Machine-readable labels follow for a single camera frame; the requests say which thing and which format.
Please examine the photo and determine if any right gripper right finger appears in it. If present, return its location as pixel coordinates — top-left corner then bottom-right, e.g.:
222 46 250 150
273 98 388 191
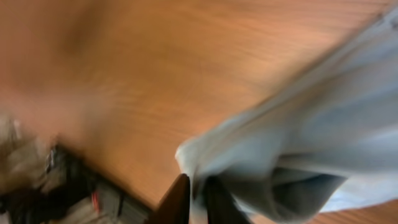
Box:
203 177 251 224

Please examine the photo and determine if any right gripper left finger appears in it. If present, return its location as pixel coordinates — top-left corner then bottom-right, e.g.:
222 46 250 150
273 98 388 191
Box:
152 174 190 224

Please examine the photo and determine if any light blue printed t-shirt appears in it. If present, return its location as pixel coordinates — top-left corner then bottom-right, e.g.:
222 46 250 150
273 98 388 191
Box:
175 9 397 223

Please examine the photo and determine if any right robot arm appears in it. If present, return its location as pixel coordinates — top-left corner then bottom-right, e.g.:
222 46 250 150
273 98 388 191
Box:
1 115 192 224

